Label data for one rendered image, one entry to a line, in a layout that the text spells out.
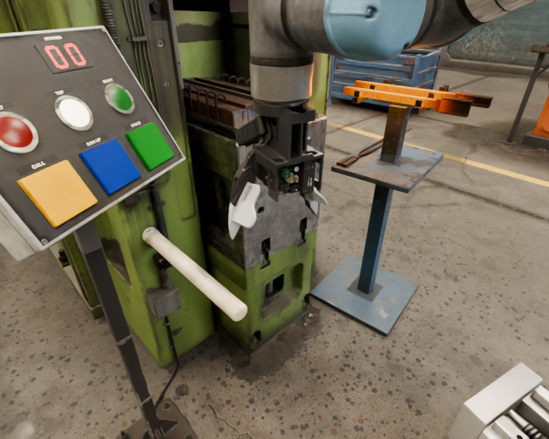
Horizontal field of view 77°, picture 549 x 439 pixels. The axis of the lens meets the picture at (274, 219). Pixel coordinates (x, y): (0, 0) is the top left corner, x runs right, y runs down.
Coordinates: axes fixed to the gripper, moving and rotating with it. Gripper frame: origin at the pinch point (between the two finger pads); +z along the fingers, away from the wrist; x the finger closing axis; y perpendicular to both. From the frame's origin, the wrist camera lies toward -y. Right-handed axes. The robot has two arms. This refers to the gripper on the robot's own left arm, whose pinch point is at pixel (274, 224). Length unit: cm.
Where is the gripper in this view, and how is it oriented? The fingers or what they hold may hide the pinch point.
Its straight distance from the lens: 55.9
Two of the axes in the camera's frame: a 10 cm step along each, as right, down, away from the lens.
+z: 0.0, 8.4, 5.4
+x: 8.8, -2.6, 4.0
